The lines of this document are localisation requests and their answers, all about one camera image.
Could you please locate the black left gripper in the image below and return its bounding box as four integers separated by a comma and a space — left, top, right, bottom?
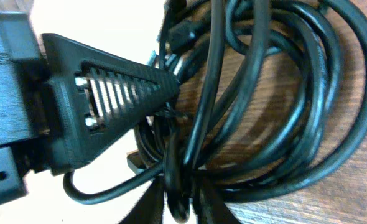
0, 12, 49, 205

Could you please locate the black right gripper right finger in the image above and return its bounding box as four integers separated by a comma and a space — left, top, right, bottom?
192, 179, 241, 224

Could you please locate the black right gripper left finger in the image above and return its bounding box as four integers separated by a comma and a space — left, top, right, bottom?
119, 177, 164, 224

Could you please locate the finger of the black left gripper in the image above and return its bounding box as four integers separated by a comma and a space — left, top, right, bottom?
42, 33, 179, 175

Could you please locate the black USB cable bundle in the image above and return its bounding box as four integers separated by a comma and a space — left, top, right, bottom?
62, 0, 367, 224

